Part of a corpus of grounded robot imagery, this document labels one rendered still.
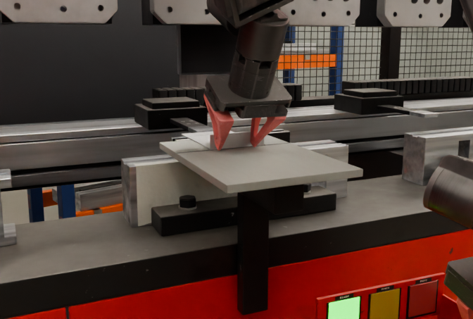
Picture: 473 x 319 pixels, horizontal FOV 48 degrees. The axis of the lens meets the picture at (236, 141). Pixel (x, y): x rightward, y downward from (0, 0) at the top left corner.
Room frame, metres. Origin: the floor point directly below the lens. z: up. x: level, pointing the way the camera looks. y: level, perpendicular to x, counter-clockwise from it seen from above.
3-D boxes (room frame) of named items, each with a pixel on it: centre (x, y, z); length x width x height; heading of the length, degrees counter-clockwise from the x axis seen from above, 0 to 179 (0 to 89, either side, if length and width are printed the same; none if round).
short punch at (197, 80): (0.85, 0.04, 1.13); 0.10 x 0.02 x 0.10; 114
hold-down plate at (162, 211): (0.81, -0.02, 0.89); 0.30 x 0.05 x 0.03; 114
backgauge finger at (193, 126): (1.00, 0.10, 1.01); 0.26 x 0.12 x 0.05; 24
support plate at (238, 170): (0.72, -0.02, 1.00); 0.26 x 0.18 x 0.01; 24
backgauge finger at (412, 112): (1.20, -0.34, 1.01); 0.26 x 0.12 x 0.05; 24
